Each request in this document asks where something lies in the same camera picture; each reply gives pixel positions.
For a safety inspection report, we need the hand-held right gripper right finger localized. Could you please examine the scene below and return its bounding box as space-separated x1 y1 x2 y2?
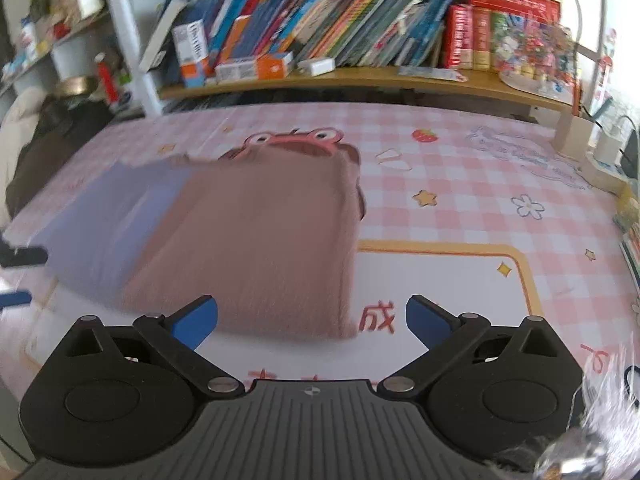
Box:
377 295 572 401

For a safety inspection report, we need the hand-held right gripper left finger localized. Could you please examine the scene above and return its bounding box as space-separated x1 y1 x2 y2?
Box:
58 295 246 402

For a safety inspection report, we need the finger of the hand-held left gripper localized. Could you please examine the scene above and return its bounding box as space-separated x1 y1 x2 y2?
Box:
0 289 32 309
0 245 49 269

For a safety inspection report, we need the purple and brown sweater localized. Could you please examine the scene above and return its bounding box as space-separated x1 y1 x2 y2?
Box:
30 152 364 342

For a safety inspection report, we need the dark cloth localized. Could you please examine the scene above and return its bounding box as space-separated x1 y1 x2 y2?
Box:
5 95 117 217

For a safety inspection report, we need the pink cartoon printed desk mat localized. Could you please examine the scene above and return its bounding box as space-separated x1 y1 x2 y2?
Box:
0 102 640 480

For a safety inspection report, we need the white cloth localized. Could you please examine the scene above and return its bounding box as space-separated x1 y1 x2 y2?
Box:
0 87 47 171

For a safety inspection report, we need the gold round tin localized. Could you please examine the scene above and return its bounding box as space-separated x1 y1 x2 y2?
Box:
55 76 99 99

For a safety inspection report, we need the green lid cup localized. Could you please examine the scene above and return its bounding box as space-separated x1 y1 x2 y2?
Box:
117 75 134 112

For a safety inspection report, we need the shiny crinkled plastic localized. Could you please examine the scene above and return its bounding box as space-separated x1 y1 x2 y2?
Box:
534 350 640 480

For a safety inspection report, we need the pile of flat booklets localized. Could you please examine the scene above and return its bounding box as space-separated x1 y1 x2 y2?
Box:
614 200 640 282

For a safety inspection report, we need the white power strip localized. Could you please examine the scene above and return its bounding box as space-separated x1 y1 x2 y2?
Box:
582 152 632 192

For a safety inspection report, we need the beige pen holder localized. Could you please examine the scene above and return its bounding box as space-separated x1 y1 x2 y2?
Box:
552 110 594 162

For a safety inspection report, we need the cluttered side shelf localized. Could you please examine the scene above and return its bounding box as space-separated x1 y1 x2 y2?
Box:
0 0 109 92

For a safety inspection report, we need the wooden bookshelf board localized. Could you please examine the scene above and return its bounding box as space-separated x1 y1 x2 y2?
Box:
160 67 577 111

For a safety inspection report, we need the blue pamphlet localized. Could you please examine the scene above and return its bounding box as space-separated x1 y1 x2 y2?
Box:
397 66 469 82

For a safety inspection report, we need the white plug adapter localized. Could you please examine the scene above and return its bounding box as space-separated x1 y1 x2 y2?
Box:
592 130 626 166

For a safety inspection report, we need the orange and white toothpaste box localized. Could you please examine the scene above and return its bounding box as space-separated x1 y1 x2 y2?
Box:
215 51 295 85

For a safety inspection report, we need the white and orange upright box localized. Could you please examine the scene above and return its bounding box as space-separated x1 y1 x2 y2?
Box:
172 19 211 89

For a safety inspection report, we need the black power adapter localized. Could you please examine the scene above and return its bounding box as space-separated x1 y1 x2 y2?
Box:
620 130 640 179

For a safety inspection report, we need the white charger block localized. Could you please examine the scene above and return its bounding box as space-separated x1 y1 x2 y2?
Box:
297 57 335 77

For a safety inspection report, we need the pastel flower figurine display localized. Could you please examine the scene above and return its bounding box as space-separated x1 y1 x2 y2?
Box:
500 15 582 99

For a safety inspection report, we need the row of colourful books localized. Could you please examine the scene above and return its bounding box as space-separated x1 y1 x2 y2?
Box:
140 0 562 75

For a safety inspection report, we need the white shelf frame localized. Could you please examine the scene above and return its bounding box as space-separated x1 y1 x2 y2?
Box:
99 0 167 117

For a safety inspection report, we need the cartoon wall sticker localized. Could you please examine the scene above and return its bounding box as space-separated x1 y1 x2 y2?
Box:
597 30 617 97

